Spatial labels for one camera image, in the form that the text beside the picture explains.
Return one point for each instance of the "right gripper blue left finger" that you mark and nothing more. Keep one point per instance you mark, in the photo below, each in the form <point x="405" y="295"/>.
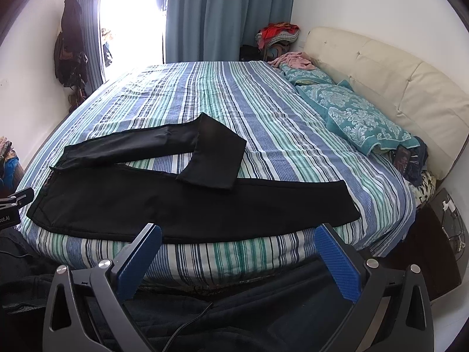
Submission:
<point x="77" y="298"/>

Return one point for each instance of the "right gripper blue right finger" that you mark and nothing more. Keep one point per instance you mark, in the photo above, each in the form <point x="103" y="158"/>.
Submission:
<point x="390" y="309"/>

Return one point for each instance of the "black pants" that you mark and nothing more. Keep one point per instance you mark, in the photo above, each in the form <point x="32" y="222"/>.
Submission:
<point x="183" y="178"/>

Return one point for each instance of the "colourful clothes pile left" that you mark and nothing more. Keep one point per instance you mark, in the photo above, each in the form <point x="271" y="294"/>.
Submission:
<point x="11" y="172"/>

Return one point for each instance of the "black side table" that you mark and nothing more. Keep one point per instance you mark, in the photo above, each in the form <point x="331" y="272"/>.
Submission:
<point x="437" y="242"/>

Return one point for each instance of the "dark items beside pillow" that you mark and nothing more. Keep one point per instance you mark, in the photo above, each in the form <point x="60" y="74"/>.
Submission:
<point x="411" y="162"/>

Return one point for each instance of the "dark hanging clothes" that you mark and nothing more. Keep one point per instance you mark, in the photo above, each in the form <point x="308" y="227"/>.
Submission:
<point x="69" y="57"/>

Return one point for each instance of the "teal patterned pillow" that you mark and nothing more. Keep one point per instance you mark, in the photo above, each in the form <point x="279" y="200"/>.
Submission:
<point x="305" y="77"/>
<point x="356" y="120"/>

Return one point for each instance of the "striped bed sheet mattress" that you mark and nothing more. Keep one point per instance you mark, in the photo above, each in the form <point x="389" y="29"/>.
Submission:
<point x="286" y="140"/>

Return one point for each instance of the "cream padded headboard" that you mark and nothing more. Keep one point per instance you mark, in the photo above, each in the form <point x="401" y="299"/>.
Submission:
<point x="409" y="91"/>

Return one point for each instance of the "pink crumpled cloth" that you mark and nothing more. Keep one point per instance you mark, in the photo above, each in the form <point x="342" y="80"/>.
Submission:
<point x="293" y="60"/>

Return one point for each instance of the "blue curtain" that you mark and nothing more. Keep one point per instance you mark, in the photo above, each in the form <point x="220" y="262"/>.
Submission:
<point x="198" y="30"/>

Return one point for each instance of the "red and grey clothes pile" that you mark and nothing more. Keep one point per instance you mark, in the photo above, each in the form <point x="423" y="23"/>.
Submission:
<point x="277" y="32"/>

